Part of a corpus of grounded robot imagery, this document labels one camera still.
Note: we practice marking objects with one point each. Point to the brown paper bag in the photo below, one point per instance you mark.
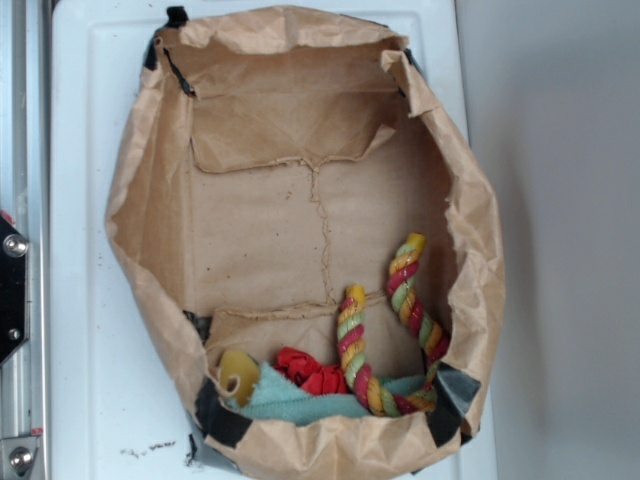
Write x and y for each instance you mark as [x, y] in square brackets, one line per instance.
[287, 178]

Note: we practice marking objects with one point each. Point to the red crumpled paper flower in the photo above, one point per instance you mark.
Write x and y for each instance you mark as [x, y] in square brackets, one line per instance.
[307, 373]

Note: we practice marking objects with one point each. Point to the yellow curled leather piece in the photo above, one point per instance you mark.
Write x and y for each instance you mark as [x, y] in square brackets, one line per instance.
[237, 373]

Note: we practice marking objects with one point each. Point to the teal terry cloth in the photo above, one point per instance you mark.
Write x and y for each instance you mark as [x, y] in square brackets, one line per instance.
[277, 398]

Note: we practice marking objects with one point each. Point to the black metal bracket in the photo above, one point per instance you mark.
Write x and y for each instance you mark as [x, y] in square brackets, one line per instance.
[13, 285]

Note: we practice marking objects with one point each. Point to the aluminium frame rail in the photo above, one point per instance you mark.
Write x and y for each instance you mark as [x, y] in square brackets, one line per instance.
[25, 148]

